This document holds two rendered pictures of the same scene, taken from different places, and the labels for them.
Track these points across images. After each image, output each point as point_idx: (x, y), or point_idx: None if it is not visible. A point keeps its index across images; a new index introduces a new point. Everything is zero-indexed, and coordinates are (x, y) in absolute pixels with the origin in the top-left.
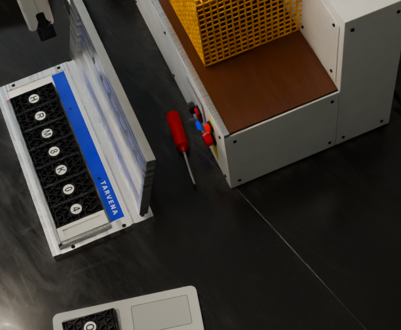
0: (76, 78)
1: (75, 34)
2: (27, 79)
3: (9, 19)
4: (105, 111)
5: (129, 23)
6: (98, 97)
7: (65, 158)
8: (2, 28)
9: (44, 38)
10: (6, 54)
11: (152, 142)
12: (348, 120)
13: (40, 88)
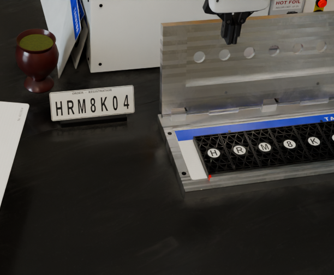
0: (188, 123)
1: (183, 64)
2: (178, 160)
3: (61, 179)
4: (270, 77)
5: (115, 84)
6: (252, 79)
7: (299, 136)
8: (73, 187)
9: (239, 35)
10: (119, 186)
11: None
12: None
13: (199, 145)
